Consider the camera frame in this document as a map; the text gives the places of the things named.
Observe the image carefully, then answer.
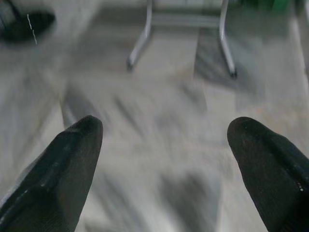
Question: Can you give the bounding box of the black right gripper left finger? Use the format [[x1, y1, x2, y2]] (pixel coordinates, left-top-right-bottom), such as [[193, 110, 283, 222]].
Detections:
[[0, 115, 104, 232]]

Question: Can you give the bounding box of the black rounded object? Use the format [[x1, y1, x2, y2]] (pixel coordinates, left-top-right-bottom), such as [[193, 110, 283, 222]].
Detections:
[[0, 0, 56, 44]]

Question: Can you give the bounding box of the white table with grey legs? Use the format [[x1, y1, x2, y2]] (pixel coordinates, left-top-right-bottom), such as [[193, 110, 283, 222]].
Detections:
[[126, 0, 238, 78]]

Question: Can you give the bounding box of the green crate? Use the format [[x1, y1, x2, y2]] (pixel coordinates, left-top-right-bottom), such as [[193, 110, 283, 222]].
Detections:
[[238, 0, 290, 12]]

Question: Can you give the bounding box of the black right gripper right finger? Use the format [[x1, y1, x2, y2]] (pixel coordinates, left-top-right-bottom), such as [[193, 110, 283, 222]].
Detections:
[[227, 116, 309, 232]]

